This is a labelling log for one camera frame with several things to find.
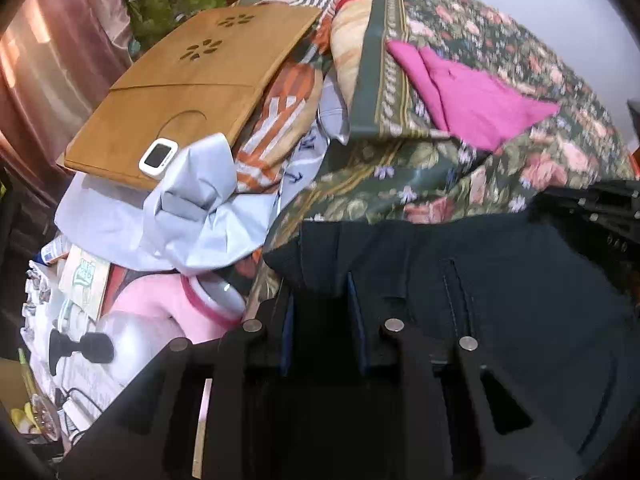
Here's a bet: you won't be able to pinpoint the light blue cloth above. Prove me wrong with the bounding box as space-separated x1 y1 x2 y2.
54 132 282 277

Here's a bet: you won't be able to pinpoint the pink white bottle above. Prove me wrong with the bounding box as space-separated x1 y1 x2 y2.
102 272 246 346

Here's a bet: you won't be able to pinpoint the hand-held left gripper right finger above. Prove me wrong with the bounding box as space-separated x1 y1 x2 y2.
346 271 592 480

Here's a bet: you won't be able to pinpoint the black dumbbell-shaped object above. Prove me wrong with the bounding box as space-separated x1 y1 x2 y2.
48 329 115 376

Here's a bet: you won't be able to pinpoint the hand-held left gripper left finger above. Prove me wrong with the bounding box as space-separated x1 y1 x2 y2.
60 290 297 480

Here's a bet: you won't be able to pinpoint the magenta cloth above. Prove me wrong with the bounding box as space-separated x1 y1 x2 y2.
386 39 561 152

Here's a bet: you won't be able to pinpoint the grey white round container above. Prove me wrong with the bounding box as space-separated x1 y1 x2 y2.
192 275 247 317

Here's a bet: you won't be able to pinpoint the pink curtain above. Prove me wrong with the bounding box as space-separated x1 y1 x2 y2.
0 0 132 201

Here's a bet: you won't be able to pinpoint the green printed cardboard box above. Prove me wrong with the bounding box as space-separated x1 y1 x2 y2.
58 245 112 322

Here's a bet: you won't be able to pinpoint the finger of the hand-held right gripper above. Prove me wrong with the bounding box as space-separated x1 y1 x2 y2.
530 177 640 272

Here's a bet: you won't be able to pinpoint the wooden lap desk board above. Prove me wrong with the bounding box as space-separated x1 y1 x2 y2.
64 6 322 190

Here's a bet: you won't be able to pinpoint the small white digital device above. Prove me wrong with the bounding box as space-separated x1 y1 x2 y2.
138 138 179 178

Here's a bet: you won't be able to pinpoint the white and blue tube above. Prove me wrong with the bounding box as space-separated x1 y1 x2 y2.
39 237 71 266

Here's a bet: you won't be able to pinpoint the orange striped cloth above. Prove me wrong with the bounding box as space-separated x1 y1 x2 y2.
234 0 352 196

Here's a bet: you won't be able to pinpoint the floral blanket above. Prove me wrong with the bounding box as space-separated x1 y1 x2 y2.
265 0 637 252

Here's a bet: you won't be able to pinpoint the white power strip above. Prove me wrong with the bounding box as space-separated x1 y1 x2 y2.
59 394 103 431

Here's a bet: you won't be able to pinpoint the dark navy pants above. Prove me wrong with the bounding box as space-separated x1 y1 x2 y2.
262 209 640 476

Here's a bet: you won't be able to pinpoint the pale printed sheet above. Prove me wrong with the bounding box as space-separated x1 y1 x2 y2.
272 74 352 221

